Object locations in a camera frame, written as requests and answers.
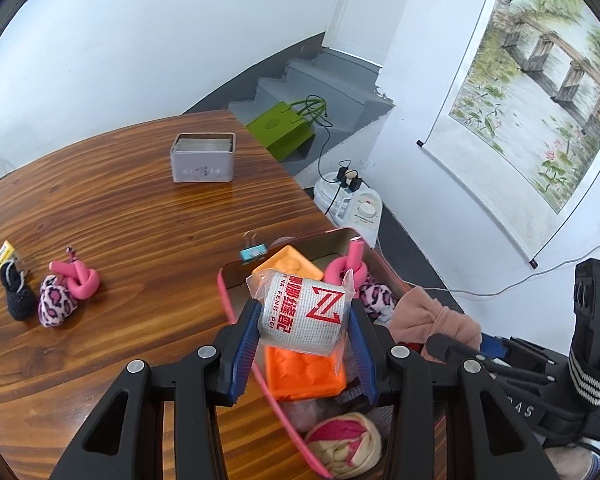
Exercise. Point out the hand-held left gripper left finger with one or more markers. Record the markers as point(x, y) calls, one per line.
point(247, 340)

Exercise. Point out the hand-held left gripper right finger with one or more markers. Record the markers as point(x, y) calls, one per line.
point(360, 345)

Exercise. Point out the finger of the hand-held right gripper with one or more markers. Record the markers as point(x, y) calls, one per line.
point(491, 345)
point(442, 346)

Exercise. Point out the dusty pink knotted cloth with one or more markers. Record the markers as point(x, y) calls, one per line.
point(430, 310)

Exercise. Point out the plastic-wrapped white tape roll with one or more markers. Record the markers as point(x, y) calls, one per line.
point(300, 320)

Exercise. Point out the bright orange foam cube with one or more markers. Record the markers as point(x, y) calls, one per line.
point(300, 377)

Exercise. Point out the pink foam twist curler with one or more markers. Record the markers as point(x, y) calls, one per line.
point(82, 282)
point(340, 267)

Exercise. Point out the pink rectangular tin container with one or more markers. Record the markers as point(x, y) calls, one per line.
point(315, 245)

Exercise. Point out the leopard print sock in box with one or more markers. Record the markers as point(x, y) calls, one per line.
point(375, 300)

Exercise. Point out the grey and black knit sock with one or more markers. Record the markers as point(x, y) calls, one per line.
point(355, 396)

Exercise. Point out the light orange foam cube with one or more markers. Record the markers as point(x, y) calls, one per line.
point(287, 262)

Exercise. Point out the teal binder clip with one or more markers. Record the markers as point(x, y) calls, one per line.
point(254, 252)

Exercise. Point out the pale pink fuzzy ball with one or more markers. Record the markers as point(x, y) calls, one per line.
point(300, 415)

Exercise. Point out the pink and cream rolled sock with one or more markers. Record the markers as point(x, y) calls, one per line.
point(340, 440)

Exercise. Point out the white electric heater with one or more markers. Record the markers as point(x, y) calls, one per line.
point(365, 215)

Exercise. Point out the white appliance with plugs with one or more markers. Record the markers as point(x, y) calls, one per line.
point(325, 195)

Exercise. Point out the black power adapter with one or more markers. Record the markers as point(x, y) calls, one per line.
point(343, 174)
point(356, 184)

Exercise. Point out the grey square tin box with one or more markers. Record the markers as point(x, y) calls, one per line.
point(202, 172)

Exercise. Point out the leopard print sock on table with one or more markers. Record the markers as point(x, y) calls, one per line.
point(55, 305)

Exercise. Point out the green paper gift bag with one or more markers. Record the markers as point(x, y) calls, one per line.
point(280, 130)

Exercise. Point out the black knitted sock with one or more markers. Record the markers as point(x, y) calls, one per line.
point(20, 302)

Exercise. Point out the grey concrete staircase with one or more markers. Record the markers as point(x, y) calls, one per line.
point(280, 85)

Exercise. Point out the yellow cardboard tag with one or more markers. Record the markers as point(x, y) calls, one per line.
point(2, 252)

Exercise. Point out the white door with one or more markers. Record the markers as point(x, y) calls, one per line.
point(370, 10)

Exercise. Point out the painted wall scroll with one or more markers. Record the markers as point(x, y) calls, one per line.
point(540, 85)

